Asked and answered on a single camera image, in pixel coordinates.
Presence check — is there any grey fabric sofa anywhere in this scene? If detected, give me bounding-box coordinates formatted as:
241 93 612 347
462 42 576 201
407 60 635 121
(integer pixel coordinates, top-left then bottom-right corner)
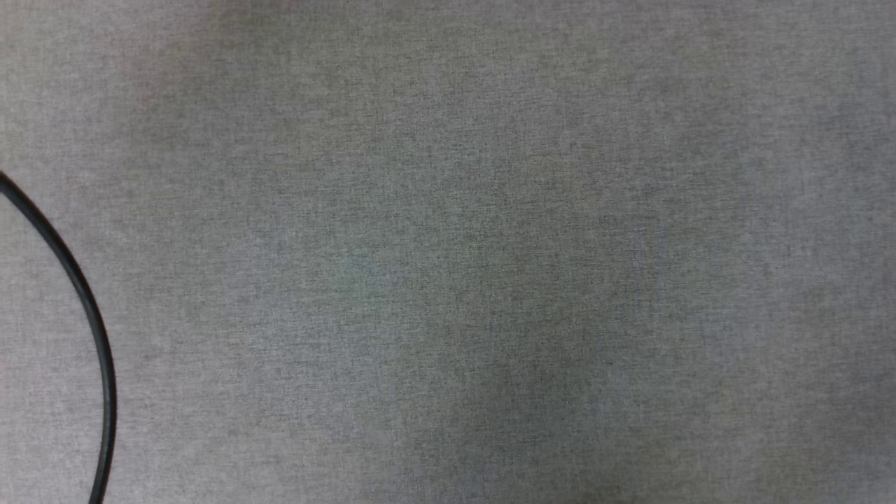
0 0 896 504

